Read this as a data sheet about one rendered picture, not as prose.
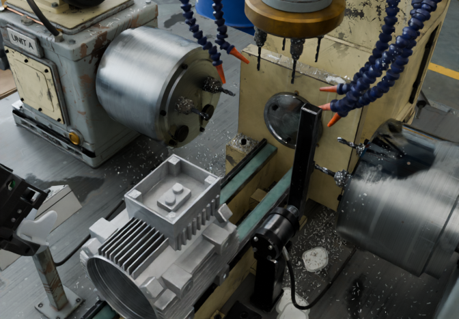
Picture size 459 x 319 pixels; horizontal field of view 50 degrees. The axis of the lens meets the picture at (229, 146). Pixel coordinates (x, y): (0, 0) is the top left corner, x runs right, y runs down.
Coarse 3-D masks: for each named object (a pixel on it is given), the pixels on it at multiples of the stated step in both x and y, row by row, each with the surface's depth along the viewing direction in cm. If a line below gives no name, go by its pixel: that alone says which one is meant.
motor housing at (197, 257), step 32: (128, 224) 79; (224, 224) 85; (96, 256) 76; (128, 256) 74; (160, 256) 76; (192, 256) 79; (224, 256) 84; (96, 288) 84; (128, 288) 87; (192, 288) 78
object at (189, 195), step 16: (160, 176) 84; (176, 176) 85; (192, 176) 85; (208, 176) 81; (128, 192) 78; (144, 192) 81; (160, 192) 82; (176, 192) 80; (192, 192) 82; (208, 192) 79; (128, 208) 79; (144, 208) 76; (160, 208) 80; (176, 208) 79; (192, 208) 76; (208, 208) 81; (160, 224) 76; (176, 224) 74; (192, 224) 79; (176, 240) 77
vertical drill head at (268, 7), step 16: (256, 0) 87; (272, 0) 84; (288, 0) 83; (304, 0) 83; (320, 0) 84; (336, 0) 88; (256, 16) 85; (272, 16) 83; (288, 16) 83; (304, 16) 83; (320, 16) 83; (336, 16) 84; (256, 32) 91; (272, 32) 85; (288, 32) 84; (304, 32) 83; (320, 32) 84
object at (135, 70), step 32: (128, 32) 115; (160, 32) 113; (128, 64) 108; (160, 64) 105; (192, 64) 108; (128, 96) 108; (160, 96) 104; (192, 96) 113; (160, 128) 108; (192, 128) 119
